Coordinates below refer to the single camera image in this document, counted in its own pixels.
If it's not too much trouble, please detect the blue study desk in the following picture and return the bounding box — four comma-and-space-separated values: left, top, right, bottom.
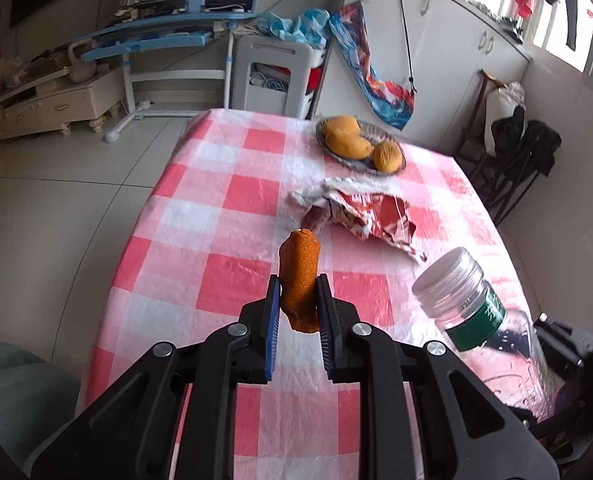
74, 0, 264, 143

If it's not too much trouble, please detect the dark red snack stick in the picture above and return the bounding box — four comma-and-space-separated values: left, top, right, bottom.
301, 207, 330, 233

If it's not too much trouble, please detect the woven fruit basket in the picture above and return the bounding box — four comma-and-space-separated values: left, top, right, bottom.
315, 116, 407, 177

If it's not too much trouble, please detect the red snack wrapper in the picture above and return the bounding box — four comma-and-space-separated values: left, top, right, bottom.
289, 177, 427, 263

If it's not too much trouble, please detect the clear plastic bottle green label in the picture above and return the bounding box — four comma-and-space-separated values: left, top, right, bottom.
411, 247, 565, 423

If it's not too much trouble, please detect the black jacket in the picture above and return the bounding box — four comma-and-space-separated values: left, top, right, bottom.
491, 105, 562, 176

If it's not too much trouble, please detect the pink kettlebell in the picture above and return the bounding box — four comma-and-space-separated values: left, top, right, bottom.
66, 42, 100, 83

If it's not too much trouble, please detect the white plastic stool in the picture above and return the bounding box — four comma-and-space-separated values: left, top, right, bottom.
231, 35, 313, 121

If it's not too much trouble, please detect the white sack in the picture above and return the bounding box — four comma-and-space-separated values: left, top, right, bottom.
484, 82, 527, 158

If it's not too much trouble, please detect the orange peel piece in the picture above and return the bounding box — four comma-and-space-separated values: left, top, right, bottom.
278, 229, 322, 333

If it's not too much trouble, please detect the light blue plastic bag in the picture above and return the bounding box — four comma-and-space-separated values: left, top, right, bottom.
256, 8, 332, 48

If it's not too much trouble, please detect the cream television cabinet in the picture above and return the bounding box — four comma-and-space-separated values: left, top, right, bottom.
0, 67, 124, 142

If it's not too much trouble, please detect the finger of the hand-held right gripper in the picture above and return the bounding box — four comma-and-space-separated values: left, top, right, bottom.
511, 405, 577, 456
531, 312, 593, 368

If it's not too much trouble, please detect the dark wooden chair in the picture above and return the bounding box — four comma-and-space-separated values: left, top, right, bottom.
457, 70, 507, 196

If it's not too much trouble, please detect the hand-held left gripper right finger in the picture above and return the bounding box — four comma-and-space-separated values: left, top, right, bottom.
317, 273, 560, 480

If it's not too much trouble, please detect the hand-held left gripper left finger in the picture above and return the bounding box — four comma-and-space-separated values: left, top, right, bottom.
30, 275, 282, 480

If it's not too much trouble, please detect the pale grey chair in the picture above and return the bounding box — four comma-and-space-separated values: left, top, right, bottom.
0, 342, 82, 480

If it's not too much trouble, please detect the window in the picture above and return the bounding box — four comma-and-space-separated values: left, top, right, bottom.
521, 0, 593, 96

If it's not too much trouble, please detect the red checked tablecloth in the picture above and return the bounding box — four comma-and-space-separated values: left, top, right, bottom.
74, 107, 562, 480

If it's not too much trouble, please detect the white cabinet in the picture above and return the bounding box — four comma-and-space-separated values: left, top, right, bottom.
317, 0, 535, 151

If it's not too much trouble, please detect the black folding frame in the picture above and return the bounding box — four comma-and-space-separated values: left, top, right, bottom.
487, 160, 542, 226

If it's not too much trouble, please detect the colourful printed bag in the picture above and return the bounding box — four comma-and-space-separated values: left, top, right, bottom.
329, 2, 417, 131

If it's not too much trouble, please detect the black hanging strap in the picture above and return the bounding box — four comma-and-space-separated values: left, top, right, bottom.
354, 0, 420, 96

